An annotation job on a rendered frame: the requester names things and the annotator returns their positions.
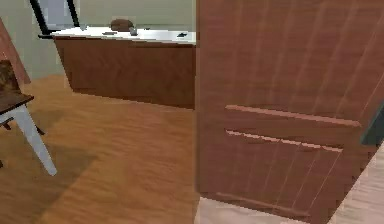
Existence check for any white-legged wooden chair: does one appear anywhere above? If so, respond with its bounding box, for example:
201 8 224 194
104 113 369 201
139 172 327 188
0 59 58 177

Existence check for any black-framed window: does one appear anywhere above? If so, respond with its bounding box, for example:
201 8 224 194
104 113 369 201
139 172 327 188
29 0 81 40

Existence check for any brown wooden room door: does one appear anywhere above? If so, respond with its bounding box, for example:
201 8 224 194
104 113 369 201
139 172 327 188
194 0 384 224

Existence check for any brown round bowl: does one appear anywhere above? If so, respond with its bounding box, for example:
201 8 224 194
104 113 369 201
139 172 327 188
109 18 135 33

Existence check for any brown cabinet with white top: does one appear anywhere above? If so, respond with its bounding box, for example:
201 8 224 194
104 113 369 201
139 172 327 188
50 26 197 110

